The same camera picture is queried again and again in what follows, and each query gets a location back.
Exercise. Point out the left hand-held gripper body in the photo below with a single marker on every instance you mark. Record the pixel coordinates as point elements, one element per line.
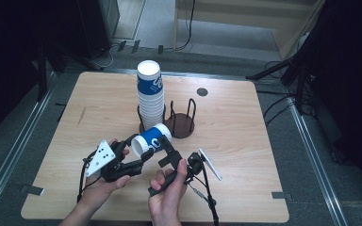
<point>119,168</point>

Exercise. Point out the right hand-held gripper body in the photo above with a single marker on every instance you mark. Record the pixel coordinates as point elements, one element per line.
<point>198,163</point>

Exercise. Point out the blue printed cup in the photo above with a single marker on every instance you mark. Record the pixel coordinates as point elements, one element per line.
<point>152,139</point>

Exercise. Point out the stack of white paper cups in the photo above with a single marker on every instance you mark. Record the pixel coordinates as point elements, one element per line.
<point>151,94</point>

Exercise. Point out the person's left hand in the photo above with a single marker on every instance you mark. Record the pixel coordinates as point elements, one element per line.
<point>103,191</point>

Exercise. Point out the person's right hand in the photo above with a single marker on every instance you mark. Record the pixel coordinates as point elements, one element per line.
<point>166,201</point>

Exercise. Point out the round dark table grommet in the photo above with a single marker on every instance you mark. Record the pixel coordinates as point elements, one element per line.
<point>202,92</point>

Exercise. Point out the grey tape piece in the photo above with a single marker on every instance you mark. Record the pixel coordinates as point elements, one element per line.
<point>281,195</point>
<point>33,190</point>

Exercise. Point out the black metal stand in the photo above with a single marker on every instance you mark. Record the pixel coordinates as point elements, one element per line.
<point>298,72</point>
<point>42,72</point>

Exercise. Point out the dark cabinet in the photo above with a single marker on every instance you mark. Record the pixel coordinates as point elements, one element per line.
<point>100,25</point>

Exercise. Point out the metal floor rail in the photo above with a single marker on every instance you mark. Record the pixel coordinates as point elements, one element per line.
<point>314,150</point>
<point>19,147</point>

